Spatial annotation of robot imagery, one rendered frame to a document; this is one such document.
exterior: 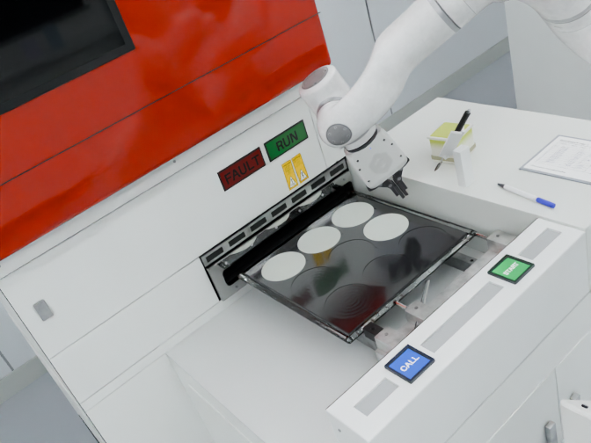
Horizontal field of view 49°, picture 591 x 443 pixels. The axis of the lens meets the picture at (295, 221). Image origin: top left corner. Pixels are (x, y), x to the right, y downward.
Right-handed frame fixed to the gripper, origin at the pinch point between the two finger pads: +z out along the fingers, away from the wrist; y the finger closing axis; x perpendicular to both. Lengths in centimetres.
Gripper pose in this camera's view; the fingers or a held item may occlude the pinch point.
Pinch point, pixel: (398, 187)
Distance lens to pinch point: 140.3
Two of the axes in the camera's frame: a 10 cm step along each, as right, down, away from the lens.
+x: -2.4, -4.6, 8.5
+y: 7.8, -6.2, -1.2
